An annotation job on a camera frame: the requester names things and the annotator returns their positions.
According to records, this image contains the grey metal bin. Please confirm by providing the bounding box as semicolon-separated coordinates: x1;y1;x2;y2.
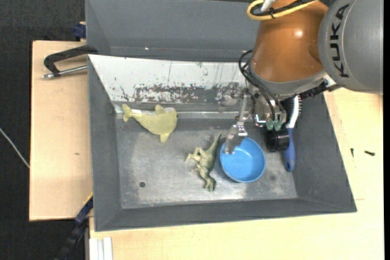
84;0;358;232

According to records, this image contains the green toy dinosaur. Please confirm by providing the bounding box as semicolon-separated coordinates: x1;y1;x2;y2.
184;132;223;192

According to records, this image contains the blue bowl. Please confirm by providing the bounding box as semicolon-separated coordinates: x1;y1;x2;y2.
219;136;266;184

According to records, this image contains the blue and white brush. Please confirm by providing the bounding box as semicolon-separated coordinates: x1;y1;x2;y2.
283;95;303;173

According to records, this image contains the yellow-green toy dolphin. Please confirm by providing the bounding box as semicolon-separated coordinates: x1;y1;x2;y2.
121;103;179;144

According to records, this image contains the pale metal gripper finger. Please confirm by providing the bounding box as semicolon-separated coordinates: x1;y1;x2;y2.
225;125;238;155
232;124;249;155

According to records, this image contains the brown cardboard board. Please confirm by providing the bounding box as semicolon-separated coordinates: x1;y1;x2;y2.
29;40;94;222

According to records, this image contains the black round cap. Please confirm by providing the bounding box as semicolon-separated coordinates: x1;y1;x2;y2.
263;127;289;153

